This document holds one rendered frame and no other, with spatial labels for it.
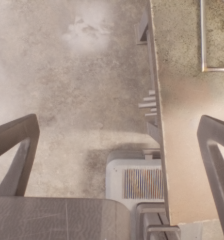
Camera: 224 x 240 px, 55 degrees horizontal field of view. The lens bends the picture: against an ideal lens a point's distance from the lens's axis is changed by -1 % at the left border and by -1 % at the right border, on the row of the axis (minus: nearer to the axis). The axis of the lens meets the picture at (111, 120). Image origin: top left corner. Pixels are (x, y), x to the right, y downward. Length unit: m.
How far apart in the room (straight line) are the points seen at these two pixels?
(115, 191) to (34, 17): 1.11
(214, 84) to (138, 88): 0.88
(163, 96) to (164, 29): 0.14
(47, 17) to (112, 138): 0.84
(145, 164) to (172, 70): 0.73
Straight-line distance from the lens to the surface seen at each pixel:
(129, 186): 1.15
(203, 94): 0.49
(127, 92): 1.33
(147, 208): 1.17
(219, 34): 0.52
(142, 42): 1.38
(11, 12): 1.57
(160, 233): 1.05
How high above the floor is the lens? 1.33
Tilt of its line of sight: 85 degrees down
